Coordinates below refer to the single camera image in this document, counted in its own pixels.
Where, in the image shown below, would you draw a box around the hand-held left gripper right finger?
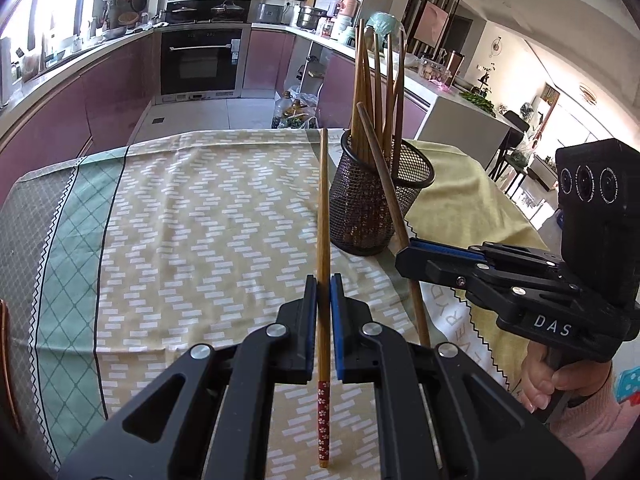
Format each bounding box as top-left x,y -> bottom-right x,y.
329,273 -> 586,480

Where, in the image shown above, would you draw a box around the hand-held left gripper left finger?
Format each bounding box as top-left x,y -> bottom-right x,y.
59,275 -> 319,480

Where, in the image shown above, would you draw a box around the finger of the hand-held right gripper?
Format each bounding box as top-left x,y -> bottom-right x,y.
411,239 -> 564,274
395,241 -> 582,319

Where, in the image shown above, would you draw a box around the black mesh utensil holder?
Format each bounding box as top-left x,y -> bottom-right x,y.
329,130 -> 435,257

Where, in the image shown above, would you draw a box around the person's right forearm pink sleeve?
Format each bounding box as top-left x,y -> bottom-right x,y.
547,375 -> 640,479

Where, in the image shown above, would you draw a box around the person's right hand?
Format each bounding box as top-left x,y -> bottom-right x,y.
517,341 -> 614,413

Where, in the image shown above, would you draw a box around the yellow cloth zigzag edge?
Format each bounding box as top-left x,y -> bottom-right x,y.
400,139 -> 549,392

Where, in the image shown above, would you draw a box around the low living room cabinet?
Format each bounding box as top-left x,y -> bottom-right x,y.
527,152 -> 559,191

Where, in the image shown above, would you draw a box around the white counter island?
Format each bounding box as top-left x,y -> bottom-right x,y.
416,92 -> 512,169

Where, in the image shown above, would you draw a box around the black dining chair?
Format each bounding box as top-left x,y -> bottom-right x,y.
487,110 -> 531,197

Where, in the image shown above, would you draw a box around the green leafy vegetables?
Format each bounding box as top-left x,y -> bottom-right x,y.
460,90 -> 496,114

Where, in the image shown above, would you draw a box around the patterned beige green tablecloth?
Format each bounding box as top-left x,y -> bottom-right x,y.
0,127 -> 451,480

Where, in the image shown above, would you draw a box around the teal patterned cushion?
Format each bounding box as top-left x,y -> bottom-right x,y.
615,366 -> 640,405

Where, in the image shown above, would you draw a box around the glass spice jar set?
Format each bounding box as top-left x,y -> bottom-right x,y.
420,57 -> 446,84

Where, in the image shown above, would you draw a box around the copper canister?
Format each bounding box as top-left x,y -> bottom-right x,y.
445,51 -> 464,86

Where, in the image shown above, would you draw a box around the black wristband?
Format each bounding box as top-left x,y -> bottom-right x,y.
566,384 -> 612,407

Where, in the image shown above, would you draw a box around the chopsticks standing in cup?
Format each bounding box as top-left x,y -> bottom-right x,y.
317,50 -> 431,142

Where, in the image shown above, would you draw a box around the clear plastic bag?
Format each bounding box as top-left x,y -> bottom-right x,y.
280,87 -> 321,131

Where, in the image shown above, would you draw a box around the cooking oil bottle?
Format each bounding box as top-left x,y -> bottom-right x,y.
272,91 -> 294,130

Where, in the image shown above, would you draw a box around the folding step stool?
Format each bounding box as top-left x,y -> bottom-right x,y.
295,55 -> 326,94

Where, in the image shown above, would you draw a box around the green dome food cover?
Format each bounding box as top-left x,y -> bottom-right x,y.
365,11 -> 407,54

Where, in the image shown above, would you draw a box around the black built-in oven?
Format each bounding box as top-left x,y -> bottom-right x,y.
160,27 -> 245,99

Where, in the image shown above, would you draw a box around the stainless steel pot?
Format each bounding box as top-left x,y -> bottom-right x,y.
296,6 -> 327,30

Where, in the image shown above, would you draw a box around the purple kitchen cabinets long run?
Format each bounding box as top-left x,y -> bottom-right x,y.
0,35 -> 161,212

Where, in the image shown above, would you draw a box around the steel countertop appliance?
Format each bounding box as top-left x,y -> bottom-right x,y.
256,2 -> 286,24

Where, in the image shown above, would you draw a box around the dark wooden chair back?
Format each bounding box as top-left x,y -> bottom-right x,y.
0,299 -> 24,437

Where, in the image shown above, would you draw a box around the pink wall picture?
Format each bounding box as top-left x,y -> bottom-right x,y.
415,0 -> 449,46

